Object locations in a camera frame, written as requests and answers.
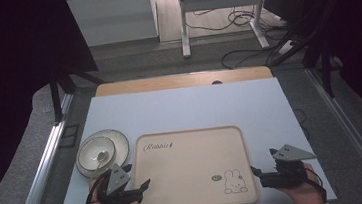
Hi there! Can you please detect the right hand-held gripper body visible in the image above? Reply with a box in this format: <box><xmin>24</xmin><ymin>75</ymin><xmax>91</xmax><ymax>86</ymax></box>
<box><xmin>257</xmin><ymin>140</ymin><xmax>321</xmax><ymax>192</ymax></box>

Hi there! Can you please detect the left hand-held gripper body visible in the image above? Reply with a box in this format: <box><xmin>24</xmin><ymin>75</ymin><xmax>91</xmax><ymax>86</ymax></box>
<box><xmin>93</xmin><ymin>160</ymin><xmax>146</xmax><ymax>204</ymax></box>

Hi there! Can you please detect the person's right hand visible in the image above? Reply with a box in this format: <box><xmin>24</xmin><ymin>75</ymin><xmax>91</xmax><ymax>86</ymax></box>
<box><xmin>273</xmin><ymin>161</ymin><xmax>327</xmax><ymax>204</ymax></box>

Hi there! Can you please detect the white plate with dark rim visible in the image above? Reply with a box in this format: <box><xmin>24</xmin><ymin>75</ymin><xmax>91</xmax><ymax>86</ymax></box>
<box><xmin>72</xmin><ymin>126</ymin><xmax>134</xmax><ymax>181</ymax></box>

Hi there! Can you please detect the white bowl with dark rim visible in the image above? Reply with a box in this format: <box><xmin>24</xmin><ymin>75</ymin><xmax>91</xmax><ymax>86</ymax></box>
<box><xmin>75</xmin><ymin>135</ymin><xmax>119</xmax><ymax>173</ymax></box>

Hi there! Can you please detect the beige tray with rabbit print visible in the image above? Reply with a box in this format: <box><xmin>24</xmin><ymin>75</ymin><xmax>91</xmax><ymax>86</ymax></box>
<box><xmin>125</xmin><ymin>123</ymin><xmax>261</xmax><ymax>204</ymax></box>

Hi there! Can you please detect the wooden table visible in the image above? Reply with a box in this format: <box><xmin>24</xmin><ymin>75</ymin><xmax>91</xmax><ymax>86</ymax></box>
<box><xmin>94</xmin><ymin>65</ymin><xmax>274</xmax><ymax>98</ymax></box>

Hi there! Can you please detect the black metal stand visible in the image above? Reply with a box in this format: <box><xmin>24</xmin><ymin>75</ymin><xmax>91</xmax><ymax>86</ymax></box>
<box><xmin>46</xmin><ymin>60</ymin><xmax>113</xmax><ymax>126</ymax></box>
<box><xmin>259</xmin><ymin>0</ymin><xmax>362</xmax><ymax>106</ymax></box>

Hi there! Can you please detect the white cabinet panel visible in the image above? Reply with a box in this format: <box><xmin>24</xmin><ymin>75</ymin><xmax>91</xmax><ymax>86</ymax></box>
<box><xmin>66</xmin><ymin>0</ymin><xmax>161</xmax><ymax>49</ymax></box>

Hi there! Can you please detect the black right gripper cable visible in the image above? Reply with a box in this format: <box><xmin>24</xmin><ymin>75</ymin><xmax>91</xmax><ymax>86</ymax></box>
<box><xmin>304</xmin><ymin>164</ymin><xmax>329</xmax><ymax>204</ymax></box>

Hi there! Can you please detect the metal floor rail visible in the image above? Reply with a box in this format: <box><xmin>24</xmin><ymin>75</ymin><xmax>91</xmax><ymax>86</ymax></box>
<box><xmin>303</xmin><ymin>63</ymin><xmax>362</xmax><ymax>204</ymax></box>
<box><xmin>0</xmin><ymin>91</ymin><xmax>86</xmax><ymax>204</ymax></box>

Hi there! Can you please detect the black floor cable bundle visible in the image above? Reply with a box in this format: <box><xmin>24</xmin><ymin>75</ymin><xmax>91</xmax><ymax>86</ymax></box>
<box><xmin>181</xmin><ymin>0</ymin><xmax>289</xmax><ymax>40</ymax></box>

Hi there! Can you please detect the white metal desk frame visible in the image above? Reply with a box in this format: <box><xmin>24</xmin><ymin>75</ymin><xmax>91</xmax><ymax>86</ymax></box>
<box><xmin>176</xmin><ymin>0</ymin><xmax>277</xmax><ymax>60</ymax></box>

